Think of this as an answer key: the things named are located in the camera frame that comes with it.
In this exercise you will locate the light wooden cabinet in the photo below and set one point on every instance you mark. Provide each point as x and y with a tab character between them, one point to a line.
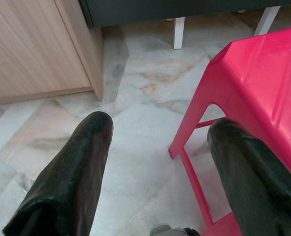
32	49

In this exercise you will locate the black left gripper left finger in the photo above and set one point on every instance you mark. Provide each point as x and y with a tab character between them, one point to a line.
69	182

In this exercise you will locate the red plastic stool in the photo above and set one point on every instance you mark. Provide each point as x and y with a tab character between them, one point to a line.
258	73

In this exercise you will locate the white furniture leg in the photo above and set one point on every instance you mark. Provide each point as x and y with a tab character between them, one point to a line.
267	20
179	33

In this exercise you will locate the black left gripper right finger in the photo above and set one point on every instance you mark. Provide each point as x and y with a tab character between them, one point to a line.
253	182

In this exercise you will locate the dark grey cabinet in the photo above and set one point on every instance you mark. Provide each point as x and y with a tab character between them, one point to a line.
160	8

